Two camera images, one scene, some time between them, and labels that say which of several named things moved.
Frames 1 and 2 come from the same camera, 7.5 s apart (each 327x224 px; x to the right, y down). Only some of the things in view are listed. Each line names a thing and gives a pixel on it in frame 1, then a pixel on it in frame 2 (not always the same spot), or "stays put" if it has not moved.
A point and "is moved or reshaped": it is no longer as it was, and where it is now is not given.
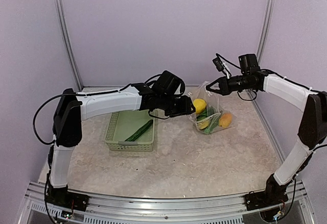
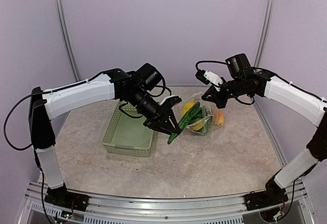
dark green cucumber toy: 139,131 → 183,122
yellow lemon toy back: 200,105 is moved or reshaped
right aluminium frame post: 267,19 stays put
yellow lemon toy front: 204,125 → 197,126
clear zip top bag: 206,116 is moved or reshaped
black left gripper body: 172,107 → 154,114
